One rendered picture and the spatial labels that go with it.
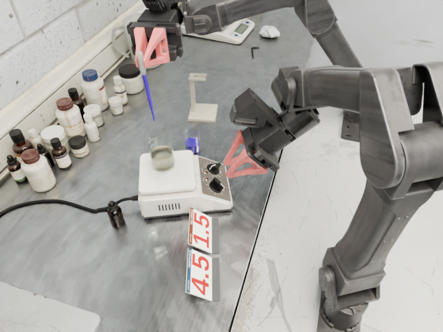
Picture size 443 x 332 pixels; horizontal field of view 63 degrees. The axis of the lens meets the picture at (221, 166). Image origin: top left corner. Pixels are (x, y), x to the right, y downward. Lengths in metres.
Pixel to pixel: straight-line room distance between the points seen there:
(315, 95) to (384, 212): 0.21
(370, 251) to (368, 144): 0.17
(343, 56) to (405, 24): 1.15
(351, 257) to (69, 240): 0.56
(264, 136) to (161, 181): 0.25
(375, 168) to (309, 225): 0.42
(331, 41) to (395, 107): 0.54
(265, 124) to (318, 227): 0.28
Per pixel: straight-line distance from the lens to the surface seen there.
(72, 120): 1.03
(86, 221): 0.86
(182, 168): 0.80
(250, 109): 0.62
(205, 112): 1.09
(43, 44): 1.15
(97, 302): 0.75
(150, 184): 0.77
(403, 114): 0.41
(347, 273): 0.58
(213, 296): 0.71
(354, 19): 2.07
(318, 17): 0.86
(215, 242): 0.77
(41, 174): 0.92
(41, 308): 0.77
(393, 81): 0.42
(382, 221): 0.48
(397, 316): 0.77
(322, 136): 1.05
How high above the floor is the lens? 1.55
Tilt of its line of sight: 45 degrees down
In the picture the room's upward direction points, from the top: straight up
